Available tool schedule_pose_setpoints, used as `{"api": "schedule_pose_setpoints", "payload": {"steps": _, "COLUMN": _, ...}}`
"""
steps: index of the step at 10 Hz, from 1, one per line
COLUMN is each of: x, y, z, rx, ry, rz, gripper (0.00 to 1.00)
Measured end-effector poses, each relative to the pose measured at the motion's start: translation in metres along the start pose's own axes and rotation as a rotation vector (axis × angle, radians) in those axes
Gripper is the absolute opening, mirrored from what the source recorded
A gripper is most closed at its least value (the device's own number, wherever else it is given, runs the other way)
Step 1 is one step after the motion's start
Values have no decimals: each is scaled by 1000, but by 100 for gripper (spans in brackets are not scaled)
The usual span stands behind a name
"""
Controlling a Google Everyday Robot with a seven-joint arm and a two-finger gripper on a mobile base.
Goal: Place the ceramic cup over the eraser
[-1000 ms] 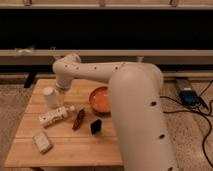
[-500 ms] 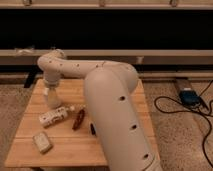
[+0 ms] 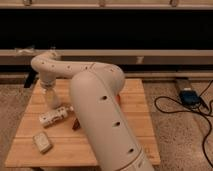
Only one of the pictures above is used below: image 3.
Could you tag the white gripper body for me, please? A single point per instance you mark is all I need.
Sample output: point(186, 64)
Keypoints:
point(47, 81)

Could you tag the white ceramic cup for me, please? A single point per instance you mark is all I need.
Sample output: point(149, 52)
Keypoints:
point(51, 98)

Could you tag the white plastic bottle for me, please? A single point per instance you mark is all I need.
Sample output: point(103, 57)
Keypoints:
point(51, 117)

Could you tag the white sponge block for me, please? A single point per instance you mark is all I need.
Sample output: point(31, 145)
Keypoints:
point(42, 142)

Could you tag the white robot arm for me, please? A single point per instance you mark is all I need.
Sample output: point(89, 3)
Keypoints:
point(93, 88)

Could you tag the blue power adapter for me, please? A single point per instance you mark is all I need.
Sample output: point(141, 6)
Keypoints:
point(189, 97)

